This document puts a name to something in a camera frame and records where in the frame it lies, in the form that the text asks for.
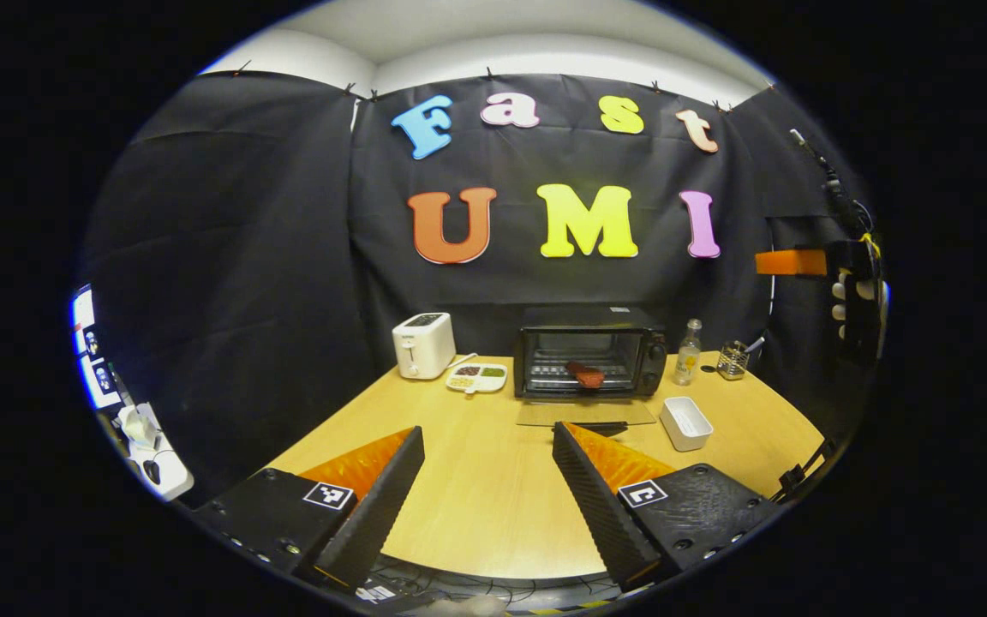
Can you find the white rectangular dish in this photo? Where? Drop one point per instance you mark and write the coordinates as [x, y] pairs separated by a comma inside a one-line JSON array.
[[686, 424]]

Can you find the brown meat slice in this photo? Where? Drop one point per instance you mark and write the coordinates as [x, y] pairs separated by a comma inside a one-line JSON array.
[[586, 375]]

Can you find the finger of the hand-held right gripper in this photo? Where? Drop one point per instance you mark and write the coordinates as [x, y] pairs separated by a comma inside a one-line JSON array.
[[789, 262]]

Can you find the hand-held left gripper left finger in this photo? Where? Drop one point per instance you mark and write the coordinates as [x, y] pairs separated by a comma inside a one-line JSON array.
[[382, 506]]

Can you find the black electric oven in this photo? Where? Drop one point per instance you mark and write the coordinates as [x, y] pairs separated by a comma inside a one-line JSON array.
[[588, 319]]

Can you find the metal utensil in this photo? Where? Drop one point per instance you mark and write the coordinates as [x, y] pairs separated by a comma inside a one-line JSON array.
[[755, 344]]

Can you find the white side desk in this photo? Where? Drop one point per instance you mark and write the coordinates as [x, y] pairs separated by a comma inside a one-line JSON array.
[[164, 467]]

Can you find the clear glass bottle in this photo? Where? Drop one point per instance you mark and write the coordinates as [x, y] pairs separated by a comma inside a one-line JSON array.
[[687, 364]]

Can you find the white toaster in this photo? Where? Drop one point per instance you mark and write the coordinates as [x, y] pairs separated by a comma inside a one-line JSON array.
[[423, 347]]

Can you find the white divided snack plate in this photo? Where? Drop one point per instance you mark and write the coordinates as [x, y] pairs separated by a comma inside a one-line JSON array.
[[476, 378]]

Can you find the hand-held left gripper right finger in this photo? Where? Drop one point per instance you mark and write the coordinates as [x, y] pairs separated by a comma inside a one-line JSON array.
[[596, 506]]

